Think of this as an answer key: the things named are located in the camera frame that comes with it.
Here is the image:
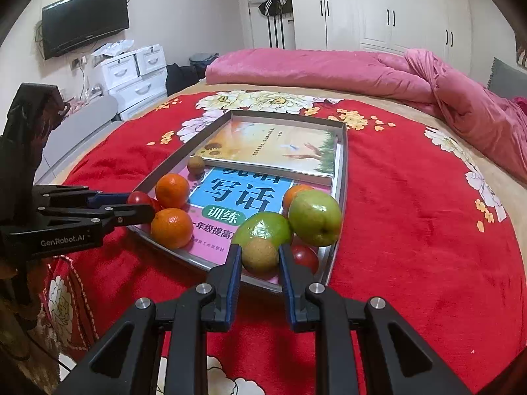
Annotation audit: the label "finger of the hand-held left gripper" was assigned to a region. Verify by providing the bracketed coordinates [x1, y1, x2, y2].
[84, 190, 136, 209]
[99, 203, 158, 229]

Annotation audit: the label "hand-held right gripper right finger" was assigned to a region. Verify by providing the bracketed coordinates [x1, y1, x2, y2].
[278, 244, 474, 395]

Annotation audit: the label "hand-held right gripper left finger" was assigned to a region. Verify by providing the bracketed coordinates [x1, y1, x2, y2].
[53, 244, 243, 395]

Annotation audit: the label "small pale green jujube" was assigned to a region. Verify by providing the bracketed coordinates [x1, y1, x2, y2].
[241, 238, 280, 273]

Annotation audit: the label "orange mandarin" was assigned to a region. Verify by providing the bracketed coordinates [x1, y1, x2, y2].
[282, 184, 316, 215]
[155, 173, 191, 209]
[150, 208, 194, 250]

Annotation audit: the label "green jujube fruit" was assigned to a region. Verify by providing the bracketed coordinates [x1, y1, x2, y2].
[288, 190, 343, 247]
[233, 212, 294, 250]

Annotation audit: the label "grey cardboard box tray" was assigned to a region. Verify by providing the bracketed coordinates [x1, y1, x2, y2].
[125, 110, 350, 295]

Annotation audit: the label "pink and blue workbook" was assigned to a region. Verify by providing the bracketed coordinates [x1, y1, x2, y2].
[154, 165, 332, 268]

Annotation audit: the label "white drawer cabinet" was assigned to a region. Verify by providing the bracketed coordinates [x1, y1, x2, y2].
[99, 44, 167, 122]

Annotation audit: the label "black bag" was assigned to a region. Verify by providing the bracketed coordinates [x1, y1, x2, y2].
[165, 64, 207, 95]

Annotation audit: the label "yellow sunflower cover book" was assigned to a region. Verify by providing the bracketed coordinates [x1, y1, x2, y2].
[200, 118, 340, 187]

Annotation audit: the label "red floral blanket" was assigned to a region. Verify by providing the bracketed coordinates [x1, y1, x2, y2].
[41, 91, 527, 395]

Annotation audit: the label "white plastic bag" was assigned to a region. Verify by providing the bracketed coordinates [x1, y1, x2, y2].
[91, 39, 134, 58]

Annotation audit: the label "stack of dark clothes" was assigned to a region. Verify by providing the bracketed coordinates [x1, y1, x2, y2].
[189, 53, 219, 79]

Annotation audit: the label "pink duvet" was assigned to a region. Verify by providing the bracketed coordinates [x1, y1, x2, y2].
[205, 48, 527, 182]

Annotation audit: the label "hanging black bags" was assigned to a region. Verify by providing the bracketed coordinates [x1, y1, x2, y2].
[247, 0, 295, 50]

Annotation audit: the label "white wardrobe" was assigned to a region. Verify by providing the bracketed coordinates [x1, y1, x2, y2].
[288, 0, 474, 77]

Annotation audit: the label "grey padded headboard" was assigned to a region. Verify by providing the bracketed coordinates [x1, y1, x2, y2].
[488, 58, 527, 101]

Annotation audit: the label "black wall television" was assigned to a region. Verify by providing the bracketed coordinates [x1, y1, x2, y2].
[41, 0, 130, 60]

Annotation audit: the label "floral wall painting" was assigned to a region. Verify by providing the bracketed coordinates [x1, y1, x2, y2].
[514, 33, 527, 75]

